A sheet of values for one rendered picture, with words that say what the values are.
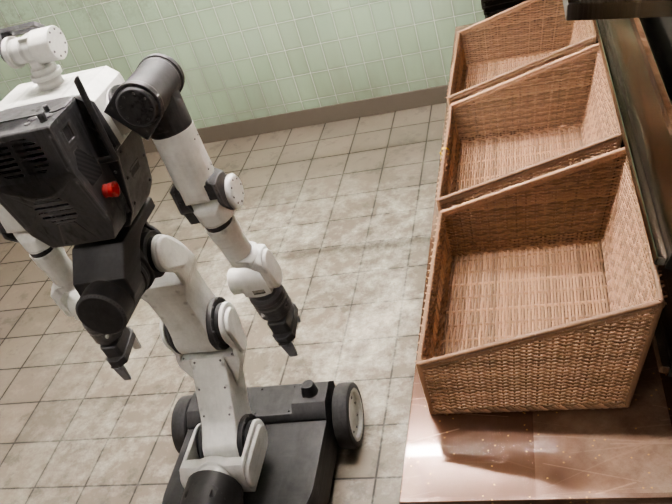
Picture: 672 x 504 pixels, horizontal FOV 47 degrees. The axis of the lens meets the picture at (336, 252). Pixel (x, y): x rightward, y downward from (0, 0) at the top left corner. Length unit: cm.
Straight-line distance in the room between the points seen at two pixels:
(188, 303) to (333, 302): 114
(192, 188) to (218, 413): 76
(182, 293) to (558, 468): 95
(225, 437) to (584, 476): 101
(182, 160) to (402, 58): 267
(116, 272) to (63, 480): 131
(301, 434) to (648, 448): 108
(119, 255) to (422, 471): 77
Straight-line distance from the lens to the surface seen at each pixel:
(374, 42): 414
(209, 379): 215
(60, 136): 152
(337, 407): 233
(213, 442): 219
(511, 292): 193
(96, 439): 294
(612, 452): 159
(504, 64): 306
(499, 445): 162
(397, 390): 259
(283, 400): 242
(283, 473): 226
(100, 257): 173
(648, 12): 119
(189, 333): 205
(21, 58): 168
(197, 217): 170
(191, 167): 161
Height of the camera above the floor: 183
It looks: 34 degrees down
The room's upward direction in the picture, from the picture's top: 18 degrees counter-clockwise
